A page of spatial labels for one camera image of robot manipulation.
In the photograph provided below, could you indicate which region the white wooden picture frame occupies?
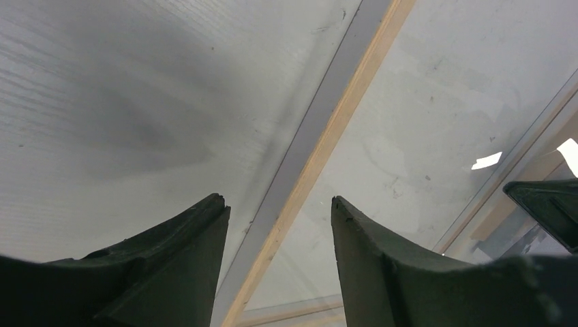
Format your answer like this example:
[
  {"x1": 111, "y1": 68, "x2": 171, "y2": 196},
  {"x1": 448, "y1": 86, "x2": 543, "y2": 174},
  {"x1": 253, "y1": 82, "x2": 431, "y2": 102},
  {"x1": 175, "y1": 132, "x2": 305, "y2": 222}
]
[{"x1": 209, "y1": 0, "x2": 578, "y2": 327}]

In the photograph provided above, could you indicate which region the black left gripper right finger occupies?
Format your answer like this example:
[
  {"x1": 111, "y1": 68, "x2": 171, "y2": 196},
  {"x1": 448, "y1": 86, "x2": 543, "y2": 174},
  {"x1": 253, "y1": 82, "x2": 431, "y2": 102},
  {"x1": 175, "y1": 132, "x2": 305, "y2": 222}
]
[{"x1": 331, "y1": 196, "x2": 577, "y2": 326}]

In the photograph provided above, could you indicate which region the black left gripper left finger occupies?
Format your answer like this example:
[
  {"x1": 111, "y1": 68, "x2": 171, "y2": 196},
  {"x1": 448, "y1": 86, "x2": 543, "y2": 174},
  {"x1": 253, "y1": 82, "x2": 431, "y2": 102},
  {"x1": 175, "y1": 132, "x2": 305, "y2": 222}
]
[{"x1": 1, "y1": 193, "x2": 230, "y2": 326}]

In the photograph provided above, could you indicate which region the clear glass pane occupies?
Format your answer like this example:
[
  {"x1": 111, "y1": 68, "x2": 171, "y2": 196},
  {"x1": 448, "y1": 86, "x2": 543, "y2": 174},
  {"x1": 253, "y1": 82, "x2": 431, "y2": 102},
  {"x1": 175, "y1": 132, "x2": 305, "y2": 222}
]
[{"x1": 245, "y1": 0, "x2": 578, "y2": 312}]

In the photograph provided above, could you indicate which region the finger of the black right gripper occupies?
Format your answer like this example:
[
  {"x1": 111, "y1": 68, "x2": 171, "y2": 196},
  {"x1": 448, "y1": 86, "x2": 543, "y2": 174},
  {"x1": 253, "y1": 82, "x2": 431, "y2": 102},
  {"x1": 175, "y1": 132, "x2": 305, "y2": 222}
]
[{"x1": 502, "y1": 178, "x2": 577, "y2": 254}]

